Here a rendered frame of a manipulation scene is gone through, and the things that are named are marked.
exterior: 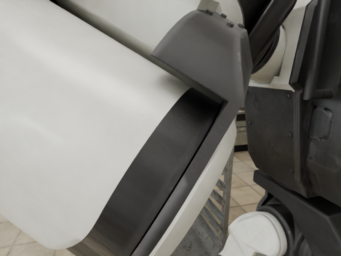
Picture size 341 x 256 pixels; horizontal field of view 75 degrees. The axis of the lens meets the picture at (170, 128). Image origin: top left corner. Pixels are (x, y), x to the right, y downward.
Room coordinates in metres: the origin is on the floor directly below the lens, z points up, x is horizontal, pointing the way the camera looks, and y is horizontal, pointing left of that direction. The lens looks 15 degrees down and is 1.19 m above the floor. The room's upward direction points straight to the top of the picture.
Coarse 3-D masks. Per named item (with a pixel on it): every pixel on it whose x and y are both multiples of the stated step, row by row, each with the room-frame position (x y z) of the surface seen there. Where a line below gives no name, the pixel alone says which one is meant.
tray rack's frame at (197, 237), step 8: (200, 224) 1.33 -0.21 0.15; (192, 232) 1.25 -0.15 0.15; (200, 232) 1.25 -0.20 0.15; (184, 240) 1.17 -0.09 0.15; (192, 240) 1.17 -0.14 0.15; (200, 240) 1.17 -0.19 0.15; (208, 240) 1.17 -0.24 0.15; (176, 248) 1.11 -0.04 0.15; (184, 248) 1.11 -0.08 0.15; (192, 248) 1.11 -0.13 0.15; (200, 248) 1.11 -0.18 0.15; (208, 248) 1.11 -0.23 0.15; (216, 248) 1.11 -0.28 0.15
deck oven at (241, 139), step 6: (240, 108) 3.07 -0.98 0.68; (240, 114) 3.08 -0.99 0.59; (240, 120) 3.08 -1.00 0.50; (240, 126) 3.08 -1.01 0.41; (240, 132) 3.11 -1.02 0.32; (246, 132) 3.13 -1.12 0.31; (240, 138) 3.11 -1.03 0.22; (246, 138) 3.13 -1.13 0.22; (234, 144) 3.08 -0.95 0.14; (240, 144) 3.11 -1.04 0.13; (246, 144) 3.14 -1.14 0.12; (234, 150) 3.13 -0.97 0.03; (240, 150) 3.15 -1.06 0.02; (246, 150) 3.18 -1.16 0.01
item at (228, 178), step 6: (228, 162) 1.04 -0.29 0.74; (228, 168) 1.04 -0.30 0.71; (228, 174) 1.04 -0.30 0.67; (228, 180) 1.04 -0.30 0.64; (228, 186) 1.04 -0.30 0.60; (228, 192) 1.04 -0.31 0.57; (228, 198) 1.04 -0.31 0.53; (228, 204) 1.04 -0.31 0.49; (222, 210) 1.06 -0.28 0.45; (228, 210) 1.04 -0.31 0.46; (228, 216) 1.04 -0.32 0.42; (222, 222) 1.05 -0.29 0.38; (222, 234) 1.04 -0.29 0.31; (222, 240) 1.04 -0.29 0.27; (222, 246) 1.04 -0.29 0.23
